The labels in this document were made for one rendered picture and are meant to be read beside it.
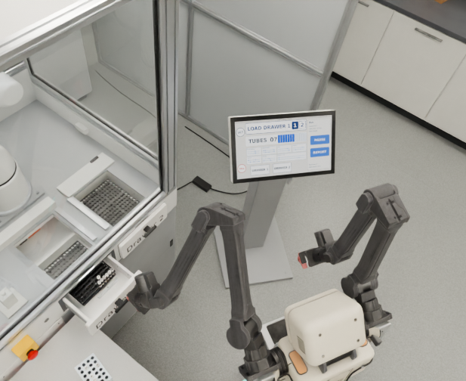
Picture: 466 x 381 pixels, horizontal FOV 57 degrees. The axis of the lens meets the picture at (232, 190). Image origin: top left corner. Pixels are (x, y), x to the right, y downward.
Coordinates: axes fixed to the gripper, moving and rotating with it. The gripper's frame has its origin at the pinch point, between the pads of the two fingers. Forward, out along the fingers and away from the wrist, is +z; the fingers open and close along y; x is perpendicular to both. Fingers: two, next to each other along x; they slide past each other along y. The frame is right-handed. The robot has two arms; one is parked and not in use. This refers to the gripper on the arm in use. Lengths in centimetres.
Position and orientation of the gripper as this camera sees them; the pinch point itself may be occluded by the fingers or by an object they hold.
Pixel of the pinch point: (133, 297)
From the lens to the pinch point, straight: 177.4
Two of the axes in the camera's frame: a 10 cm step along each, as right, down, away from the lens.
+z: -5.5, 1.4, 8.2
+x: -6.0, 6.1, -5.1
